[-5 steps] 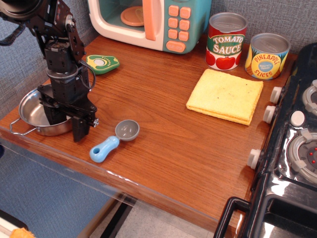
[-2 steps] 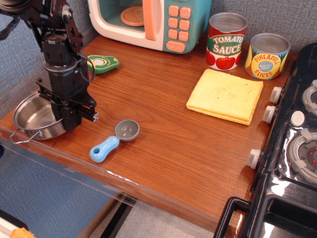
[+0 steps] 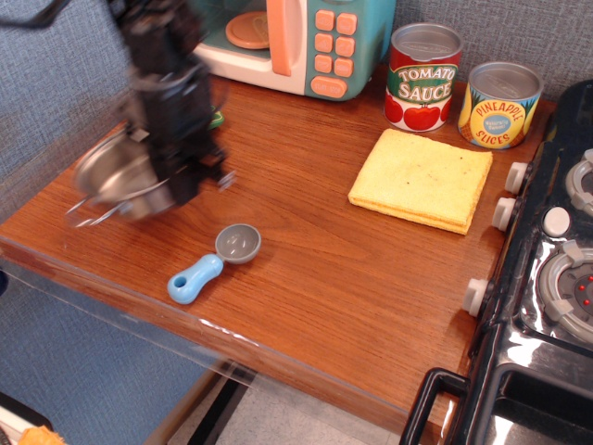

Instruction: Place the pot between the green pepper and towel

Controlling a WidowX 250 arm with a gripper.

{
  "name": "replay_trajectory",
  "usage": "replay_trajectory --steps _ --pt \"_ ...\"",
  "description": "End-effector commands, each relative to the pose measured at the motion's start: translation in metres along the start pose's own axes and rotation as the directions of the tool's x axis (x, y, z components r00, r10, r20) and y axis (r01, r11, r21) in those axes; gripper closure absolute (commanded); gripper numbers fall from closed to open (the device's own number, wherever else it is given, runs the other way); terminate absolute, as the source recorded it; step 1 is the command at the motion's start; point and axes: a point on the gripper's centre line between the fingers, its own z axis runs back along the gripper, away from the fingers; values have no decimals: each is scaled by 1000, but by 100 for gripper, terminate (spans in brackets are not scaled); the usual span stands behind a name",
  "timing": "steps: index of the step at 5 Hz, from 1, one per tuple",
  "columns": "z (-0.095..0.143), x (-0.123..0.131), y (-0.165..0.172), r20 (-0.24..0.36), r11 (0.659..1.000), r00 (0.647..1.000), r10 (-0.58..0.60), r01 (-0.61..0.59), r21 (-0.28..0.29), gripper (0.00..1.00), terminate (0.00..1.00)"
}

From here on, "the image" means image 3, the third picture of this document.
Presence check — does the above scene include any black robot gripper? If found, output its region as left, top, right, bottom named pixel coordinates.
left=128, top=64, right=234, bottom=206

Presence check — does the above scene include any yellow-orange folded towel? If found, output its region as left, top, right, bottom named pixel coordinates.
left=347, top=129, right=493, bottom=235

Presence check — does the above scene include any grey stove burner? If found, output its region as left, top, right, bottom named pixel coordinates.
left=565, top=148, right=593, bottom=217
left=537, top=240, right=592, bottom=344

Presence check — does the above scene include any pineapple slices can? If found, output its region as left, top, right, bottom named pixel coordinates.
left=458, top=61, right=544, bottom=149

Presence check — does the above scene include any blue grey toy scoop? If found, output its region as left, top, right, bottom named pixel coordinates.
left=167, top=223, right=262, bottom=304

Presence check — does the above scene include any tomato sauce can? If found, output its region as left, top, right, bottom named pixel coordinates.
left=384, top=22, right=463, bottom=133

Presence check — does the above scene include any orange microwave plate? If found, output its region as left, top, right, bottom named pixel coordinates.
left=225, top=11, right=270, bottom=50

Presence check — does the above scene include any orange object bottom left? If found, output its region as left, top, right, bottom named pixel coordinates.
left=18, top=426, right=66, bottom=445

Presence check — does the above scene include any white stove knob front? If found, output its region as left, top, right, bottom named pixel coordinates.
left=462, top=278, right=489, bottom=317

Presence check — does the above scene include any teal toy microwave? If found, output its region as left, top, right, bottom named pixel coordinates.
left=191, top=1, right=396, bottom=101

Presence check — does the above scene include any white stove knob middle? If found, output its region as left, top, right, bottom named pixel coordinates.
left=491, top=197, right=516, bottom=232

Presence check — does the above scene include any white stove knob rear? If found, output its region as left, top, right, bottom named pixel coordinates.
left=504, top=162, right=529, bottom=195

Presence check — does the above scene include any grey stove burner rear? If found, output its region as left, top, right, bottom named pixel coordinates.
left=565, top=148, right=593, bottom=217

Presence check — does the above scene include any white stove knob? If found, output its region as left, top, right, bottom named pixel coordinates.
left=462, top=278, right=489, bottom=317
left=491, top=197, right=516, bottom=232
left=504, top=162, right=529, bottom=195

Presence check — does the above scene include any grey stove burner front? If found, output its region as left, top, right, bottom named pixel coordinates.
left=537, top=240, right=592, bottom=344

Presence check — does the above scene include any silver metal pot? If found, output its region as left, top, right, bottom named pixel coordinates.
left=66, top=130, right=175, bottom=227

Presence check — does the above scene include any white round stove button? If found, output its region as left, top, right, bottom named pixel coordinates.
left=542, top=207, right=571, bottom=237

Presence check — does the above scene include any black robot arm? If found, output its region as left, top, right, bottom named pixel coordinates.
left=1, top=1, right=227, bottom=218

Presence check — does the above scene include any black oven door handle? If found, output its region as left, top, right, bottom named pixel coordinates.
left=399, top=367, right=470, bottom=445

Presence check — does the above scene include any green toy avocado half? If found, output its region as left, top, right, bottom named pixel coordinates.
left=208, top=107, right=225, bottom=130

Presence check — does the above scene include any black toy stove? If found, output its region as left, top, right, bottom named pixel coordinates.
left=399, top=79, right=593, bottom=445

